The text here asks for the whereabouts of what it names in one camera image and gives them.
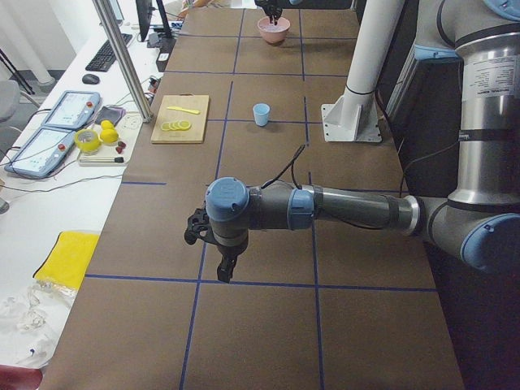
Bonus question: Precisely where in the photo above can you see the light blue cup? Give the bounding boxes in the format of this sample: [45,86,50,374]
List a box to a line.
[253,102,271,127]

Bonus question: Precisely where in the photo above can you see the teach pendant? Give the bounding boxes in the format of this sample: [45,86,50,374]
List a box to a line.
[4,126,76,179]
[42,90,101,130]

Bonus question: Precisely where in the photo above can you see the yellow plastic knife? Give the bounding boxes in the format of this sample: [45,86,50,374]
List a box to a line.
[167,106,201,115]

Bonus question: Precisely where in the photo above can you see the black keyboard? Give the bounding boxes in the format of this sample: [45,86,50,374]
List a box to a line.
[85,41,116,72]

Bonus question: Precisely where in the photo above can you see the wooden cutting board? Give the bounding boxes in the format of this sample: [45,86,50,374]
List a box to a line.
[150,95,210,144]

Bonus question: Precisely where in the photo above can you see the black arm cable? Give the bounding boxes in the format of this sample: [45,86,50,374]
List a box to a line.
[259,145,407,231]

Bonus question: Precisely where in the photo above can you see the dark wallet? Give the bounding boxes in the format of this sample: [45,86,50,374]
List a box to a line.
[94,106,126,125]

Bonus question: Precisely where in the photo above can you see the black handled tool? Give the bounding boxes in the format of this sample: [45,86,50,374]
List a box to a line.
[78,157,124,164]

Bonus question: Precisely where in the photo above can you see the yellow cloth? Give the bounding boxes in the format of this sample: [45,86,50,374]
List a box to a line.
[33,231,100,291]

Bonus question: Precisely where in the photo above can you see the clear plastic bag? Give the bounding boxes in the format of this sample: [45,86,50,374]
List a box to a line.
[1,281,77,369]

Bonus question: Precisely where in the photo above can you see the red chair back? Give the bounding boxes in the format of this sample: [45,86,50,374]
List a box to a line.
[1,365,43,390]

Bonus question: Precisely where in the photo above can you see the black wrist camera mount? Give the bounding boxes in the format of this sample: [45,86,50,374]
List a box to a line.
[184,208,215,245]

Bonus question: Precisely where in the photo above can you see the white mounting pole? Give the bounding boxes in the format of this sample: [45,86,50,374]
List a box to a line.
[321,0,405,143]

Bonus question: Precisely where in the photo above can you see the black monitor stand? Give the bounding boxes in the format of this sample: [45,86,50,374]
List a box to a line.
[135,0,176,49]

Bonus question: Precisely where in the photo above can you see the black computer mouse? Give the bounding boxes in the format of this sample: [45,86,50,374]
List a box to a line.
[82,73,100,85]

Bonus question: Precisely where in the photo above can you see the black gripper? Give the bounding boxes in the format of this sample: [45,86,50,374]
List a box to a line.
[255,0,283,25]
[212,231,248,283]

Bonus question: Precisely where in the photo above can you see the white tray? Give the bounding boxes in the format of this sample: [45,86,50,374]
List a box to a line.
[75,112,143,167]

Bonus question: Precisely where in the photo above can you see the strawberries on tray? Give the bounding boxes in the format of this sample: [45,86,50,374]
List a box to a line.
[115,141,126,154]

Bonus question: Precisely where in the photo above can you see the lower teach pendant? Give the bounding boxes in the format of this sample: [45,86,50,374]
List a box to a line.
[4,126,76,179]

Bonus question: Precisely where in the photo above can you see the pink bowl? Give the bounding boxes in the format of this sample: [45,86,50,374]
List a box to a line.
[257,16,291,44]

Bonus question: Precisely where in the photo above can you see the lemon slices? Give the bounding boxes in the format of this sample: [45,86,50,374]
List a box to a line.
[161,120,192,132]

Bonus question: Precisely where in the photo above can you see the upper teach pendant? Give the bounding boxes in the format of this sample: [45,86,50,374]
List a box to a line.
[42,90,101,130]

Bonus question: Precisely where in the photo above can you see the yellow tape roll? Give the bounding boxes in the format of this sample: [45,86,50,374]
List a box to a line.
[74,129,101,153]

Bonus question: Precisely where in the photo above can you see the aluminium frame post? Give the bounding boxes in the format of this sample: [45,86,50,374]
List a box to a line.
[93,0,153,123]

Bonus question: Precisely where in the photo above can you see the whole yellow lemon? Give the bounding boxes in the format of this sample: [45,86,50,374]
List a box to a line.
[99,129,119,144]

